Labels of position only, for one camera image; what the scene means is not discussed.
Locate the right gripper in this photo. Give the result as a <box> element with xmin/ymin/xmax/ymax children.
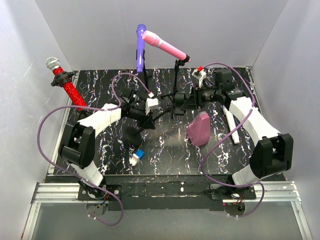
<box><xmin>180</xmin><ymin>83</ymin><xmax>221</xmax><ymax>111</ymax></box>

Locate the black round-base mic stand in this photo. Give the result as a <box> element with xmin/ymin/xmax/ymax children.
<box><xmin>123</xmin><ymin>104</ymin><xmax>174</xmax><ymax>148</ymax></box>

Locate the white microphone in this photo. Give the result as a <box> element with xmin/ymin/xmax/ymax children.
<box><xmin>222</xmin><ymin>105</ymin><xmax>240</xmax><ymax>145</ymax></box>

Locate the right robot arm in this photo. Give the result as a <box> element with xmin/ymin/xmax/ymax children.
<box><xmin>180</xmin><ymin>66</ymin><xmax>294</xmax><ymax>199</ymax></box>

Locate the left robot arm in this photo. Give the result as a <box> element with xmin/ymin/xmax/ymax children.
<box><xmin>58</xmin><ymin>90</ymin><xmax>159</xmax><ymax>200</ymax></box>

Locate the black tripod mic stand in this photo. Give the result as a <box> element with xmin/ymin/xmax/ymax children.
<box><xmin>160</xmin><ymin>59</ymin><xmax>187</xmax><ymax>118</ymax></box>

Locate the purple mic round-base stand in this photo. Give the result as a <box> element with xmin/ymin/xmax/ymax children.
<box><xmin>136</xmin><ymin>48</ymin><xmax>151</xmax><ymax>100</ymax></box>

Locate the pink microphone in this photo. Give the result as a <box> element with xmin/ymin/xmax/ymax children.
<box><xmin>142</xmin><ymin>30</ymin><xmax>190</xmax><ymax>62</ymax></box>

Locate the purple microphone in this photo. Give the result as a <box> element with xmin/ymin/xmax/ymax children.
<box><xmin>136</xmin><ymin>24</ymin><xmax>147</xmax><ymax>73</ymax></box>

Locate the red glitter microphone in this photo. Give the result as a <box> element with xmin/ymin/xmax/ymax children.
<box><xmin>45</xmin><ymin>57</ymin><xmax>87</xmax><ymax>111</ymax></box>

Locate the pink wedge-shaped case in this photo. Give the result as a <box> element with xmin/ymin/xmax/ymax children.
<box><xmin>186</xmin><ymin>111</ymin><xmax>211</xmax><ymax>147</ymax></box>

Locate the blue and white block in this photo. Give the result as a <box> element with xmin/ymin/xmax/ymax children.
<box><xmin>129</xmin><ymin>149</ymin><xmax>145</xmax><ymax>167</ymax></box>

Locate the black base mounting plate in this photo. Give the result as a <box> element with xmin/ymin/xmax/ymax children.
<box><xmin>77</xmin><ymin>174</ymin><xmax>257</xmax><ymax>212</ymax></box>

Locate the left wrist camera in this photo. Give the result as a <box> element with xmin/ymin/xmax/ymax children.
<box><xmin>145</xmin><ymin>92</ymin><xmax>159</xmax><ymax>115</ymax></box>

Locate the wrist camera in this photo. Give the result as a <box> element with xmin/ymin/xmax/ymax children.
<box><xmin>192</xmin><ymin>66</ymin><xmax>207</xmax><ymax>89</ymax></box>
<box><xmin>145</xmin><ymin>92</ymin><xmax>159</xmax><ymax>115</ymax></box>

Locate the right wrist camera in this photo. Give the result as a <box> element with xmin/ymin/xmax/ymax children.
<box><xmin>192</xmin><ymin>66</ymin><xmax>207</xmax><ymax>89</ymax></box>

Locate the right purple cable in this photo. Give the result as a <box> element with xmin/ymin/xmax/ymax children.
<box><xmin>199</xmin><ymin>62</ymin><xmax>265</xmax><ymax>218</ymax></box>

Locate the purple cable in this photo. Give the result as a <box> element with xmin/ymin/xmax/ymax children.
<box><xmin>199</xmin><ymin>62</ymin><xmax>265</xmax><ymax>218</ymax></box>
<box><xmin>36</xmin><ymin>73</ymin><xmax>156</xmax><ymax>227</ymax></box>

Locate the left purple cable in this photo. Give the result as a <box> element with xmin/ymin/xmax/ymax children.
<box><xmin>36</xmin><ymin>73</ymin><xmax>156</xmax><ymax>227</ymax></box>

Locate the aluminium frame rail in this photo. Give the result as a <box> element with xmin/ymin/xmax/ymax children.
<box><xmin>21</xmin><ymin>67</ymin><xmax>313</xmax><ymax>240</ymax></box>

